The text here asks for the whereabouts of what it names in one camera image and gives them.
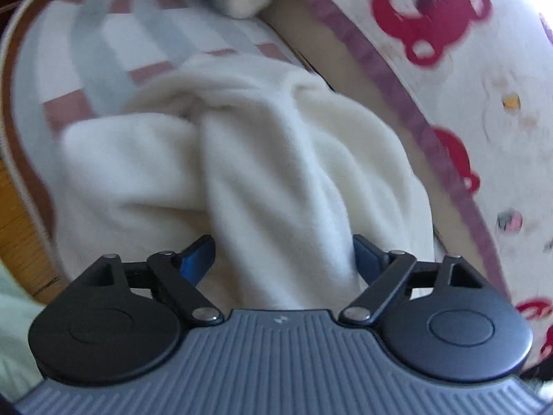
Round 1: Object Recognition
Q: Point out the checked bed sheet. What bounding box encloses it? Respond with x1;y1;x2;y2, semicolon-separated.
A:
10;0;324;148

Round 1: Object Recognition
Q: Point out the pale green cloth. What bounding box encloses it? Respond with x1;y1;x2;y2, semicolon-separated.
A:
0;263;44;402

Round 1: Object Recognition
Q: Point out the white fleece garment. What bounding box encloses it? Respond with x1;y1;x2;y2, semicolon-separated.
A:
55;55;416;310

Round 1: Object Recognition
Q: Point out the bear print bed cover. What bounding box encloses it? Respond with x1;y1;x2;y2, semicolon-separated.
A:
262;0;553;372

